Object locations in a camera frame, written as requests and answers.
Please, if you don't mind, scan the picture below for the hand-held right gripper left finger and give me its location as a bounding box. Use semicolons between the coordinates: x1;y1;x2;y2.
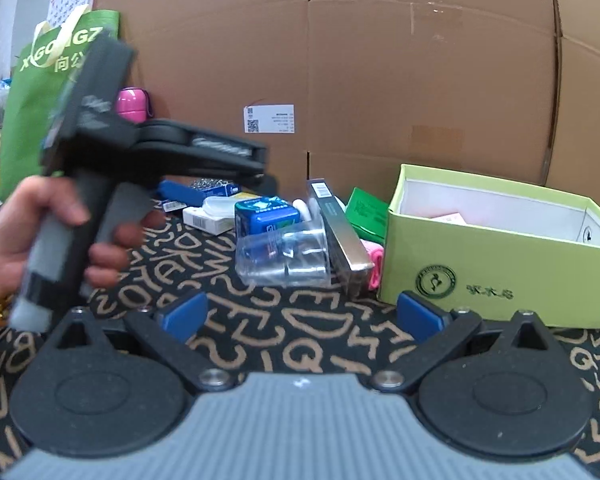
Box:
45;290;232;393

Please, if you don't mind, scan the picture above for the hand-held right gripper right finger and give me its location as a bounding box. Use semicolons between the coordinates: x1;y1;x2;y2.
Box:
371;291;557;394

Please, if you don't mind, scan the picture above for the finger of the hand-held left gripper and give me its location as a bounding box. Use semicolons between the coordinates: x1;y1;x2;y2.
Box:
145;146;279;197
184;131;269;162

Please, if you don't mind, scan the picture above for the blue box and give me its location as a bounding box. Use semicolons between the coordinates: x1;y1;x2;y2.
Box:
159;177;242;207

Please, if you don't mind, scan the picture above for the pink and white glove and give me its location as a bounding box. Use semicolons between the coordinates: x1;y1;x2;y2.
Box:
361;239;387;292

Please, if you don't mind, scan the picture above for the light green cardboard box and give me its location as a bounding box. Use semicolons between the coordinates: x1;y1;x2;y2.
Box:
377;163;600;331

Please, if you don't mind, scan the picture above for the person's left hand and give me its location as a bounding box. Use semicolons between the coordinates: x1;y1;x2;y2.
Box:
0;175;167;302

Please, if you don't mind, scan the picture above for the pink bottle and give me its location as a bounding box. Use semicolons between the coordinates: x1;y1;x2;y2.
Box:
116;87;149;124

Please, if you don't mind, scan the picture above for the translucent white plastic case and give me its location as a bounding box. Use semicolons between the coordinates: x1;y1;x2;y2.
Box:
201;195;247;219

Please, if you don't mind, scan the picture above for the white flat box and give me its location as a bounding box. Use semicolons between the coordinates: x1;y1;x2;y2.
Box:
182;205;237;235

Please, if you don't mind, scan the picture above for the green tote bag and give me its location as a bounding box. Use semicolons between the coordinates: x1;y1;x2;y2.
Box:
0;4;125;207

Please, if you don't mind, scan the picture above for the blue tissue pack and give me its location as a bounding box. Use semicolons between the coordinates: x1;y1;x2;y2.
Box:
234;195;301;242

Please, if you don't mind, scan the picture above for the pink paper item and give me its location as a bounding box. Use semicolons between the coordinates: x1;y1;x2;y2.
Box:
431;212;475;227

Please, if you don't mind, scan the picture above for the black letter-print mat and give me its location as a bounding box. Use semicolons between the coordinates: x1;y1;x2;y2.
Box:
0;187;600;480

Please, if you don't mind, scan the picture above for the clear plastic container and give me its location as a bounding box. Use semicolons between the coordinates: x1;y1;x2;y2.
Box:
234;219;332;289

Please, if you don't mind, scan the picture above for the long dark silver box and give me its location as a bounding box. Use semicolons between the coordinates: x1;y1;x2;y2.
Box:
307;177;374;285

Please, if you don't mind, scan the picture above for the large stained cardboard box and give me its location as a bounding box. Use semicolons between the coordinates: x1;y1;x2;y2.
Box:
94;0;563;203

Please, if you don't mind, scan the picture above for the plain cardboard box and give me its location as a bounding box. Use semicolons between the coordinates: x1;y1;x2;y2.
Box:
545;0;600;211

